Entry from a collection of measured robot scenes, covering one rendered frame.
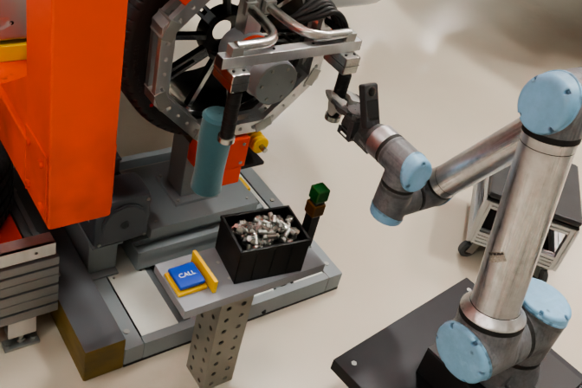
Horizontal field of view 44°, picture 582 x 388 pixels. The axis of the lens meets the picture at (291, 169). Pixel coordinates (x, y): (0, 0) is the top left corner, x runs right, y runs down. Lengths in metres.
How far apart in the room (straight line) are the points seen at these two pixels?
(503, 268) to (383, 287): 1.10
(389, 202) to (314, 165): 1.30
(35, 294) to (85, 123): 0.62
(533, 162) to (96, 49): 0.92
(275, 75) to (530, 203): 0.73
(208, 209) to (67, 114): 0.88
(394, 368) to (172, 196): 0.92
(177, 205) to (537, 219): 1.25
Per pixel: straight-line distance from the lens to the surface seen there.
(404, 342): 2.10
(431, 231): 2.99
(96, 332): 2.16
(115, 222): 2.16
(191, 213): 2.40
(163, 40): 1.84
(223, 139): 1.81
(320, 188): 1.90
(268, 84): 1.89
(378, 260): 2.76
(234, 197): 2.49
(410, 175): 1.77
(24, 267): 2.05
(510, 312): 1.69
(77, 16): 1.55
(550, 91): 1.45
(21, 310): 2.17
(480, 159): 1.79
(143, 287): 2.35
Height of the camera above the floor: 1.81
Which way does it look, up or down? 36 degrees down
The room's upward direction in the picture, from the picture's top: 15 degrees clockwise
